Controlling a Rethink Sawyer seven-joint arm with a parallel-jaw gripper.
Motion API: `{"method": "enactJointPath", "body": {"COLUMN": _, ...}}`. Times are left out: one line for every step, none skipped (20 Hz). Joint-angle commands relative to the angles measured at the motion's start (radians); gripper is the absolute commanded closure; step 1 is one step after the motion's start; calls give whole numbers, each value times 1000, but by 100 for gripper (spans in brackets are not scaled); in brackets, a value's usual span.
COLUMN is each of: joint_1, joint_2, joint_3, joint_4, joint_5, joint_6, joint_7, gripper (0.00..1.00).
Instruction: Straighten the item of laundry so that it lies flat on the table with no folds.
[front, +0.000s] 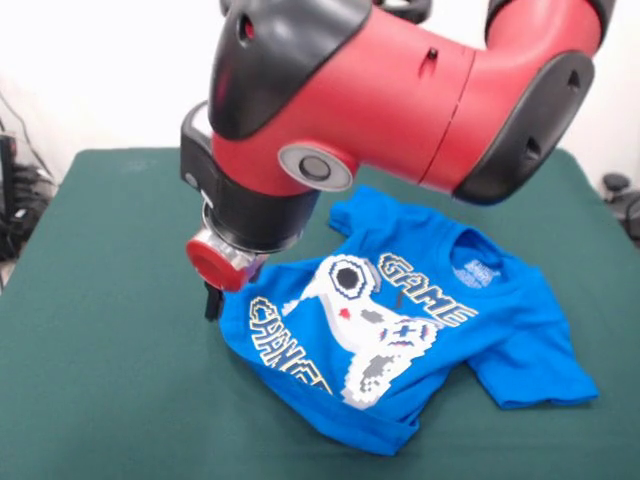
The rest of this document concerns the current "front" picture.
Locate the blue game-controller print t-shirt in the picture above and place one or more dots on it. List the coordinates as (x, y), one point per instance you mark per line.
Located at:
(500, 340)

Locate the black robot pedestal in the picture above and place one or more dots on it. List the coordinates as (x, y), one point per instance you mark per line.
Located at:
(400, 6)

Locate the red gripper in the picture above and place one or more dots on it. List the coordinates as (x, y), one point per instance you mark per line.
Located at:
(220, 265)

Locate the dark green table cloth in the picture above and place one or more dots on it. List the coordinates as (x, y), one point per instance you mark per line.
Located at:
(125, 375)

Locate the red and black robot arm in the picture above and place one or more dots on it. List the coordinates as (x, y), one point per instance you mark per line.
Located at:
(375, 100)

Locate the black electronics box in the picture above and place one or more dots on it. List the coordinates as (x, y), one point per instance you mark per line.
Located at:
(7, 170)

